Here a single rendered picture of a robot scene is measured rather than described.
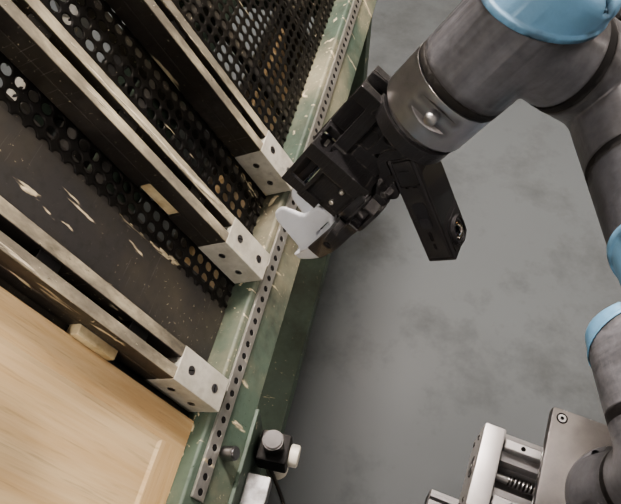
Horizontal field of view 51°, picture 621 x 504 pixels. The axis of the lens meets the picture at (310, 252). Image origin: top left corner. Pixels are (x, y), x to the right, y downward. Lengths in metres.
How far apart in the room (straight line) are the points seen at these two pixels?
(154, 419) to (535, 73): 0.85
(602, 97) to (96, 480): 0.85
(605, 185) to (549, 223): 2.23
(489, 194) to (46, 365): 2.04
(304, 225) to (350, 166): 0.09
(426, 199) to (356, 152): 0.07
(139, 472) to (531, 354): 1.55
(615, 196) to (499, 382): 1.85
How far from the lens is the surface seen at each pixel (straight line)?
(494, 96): 0.46
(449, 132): 0.48
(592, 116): 0.48
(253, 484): 1.30
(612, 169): 0.45
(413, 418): 2.15
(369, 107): 0.51
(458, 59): 0.45
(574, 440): 1.08
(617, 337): 0.93
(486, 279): 2.45
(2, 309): 0.96
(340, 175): 0.53
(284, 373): 1.99
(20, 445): 0.98
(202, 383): 1.13
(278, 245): 1.36
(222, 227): 1.20
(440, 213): 0.55
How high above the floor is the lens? 1.99
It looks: 55 degrees down
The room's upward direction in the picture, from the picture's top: straight up
